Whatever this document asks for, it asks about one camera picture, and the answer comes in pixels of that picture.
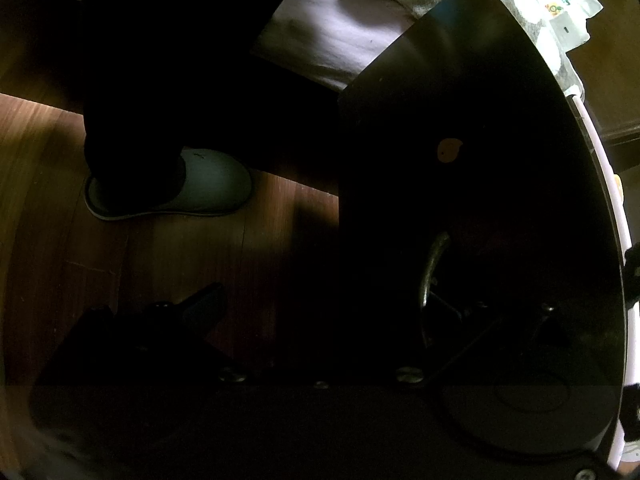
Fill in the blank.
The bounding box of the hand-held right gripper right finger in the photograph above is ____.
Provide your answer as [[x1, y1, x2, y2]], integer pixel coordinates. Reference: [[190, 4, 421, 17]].
[[395, 287, 571, 387]]

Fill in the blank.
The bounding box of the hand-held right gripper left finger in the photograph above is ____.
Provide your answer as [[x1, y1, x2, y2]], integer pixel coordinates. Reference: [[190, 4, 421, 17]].
[[84, 283, 247, 385]]

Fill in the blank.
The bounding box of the metal drawer handle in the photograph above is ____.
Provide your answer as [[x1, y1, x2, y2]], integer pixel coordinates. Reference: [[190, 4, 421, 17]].
[[416, 231, 452, 352]]

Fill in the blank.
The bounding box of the grey slipper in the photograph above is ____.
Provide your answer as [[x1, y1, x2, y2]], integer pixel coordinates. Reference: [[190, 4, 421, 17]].
[[83, 148, 254, 220]]

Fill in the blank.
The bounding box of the orange round sticker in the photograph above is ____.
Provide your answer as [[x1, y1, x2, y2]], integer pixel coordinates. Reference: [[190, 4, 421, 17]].
[[436, 138, 464, 164]]

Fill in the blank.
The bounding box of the person's dark trouser leg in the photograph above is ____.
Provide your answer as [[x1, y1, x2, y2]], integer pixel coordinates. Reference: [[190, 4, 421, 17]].
[[79, 0, 317, 202]]

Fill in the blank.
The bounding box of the dark wooden headboard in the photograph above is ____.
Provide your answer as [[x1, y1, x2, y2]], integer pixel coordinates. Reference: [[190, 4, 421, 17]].
[[570, 0, 640, 147]]

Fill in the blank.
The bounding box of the printed tissue pack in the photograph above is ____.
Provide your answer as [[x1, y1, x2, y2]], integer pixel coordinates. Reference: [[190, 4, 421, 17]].
[[519, 0, 604, 52]]

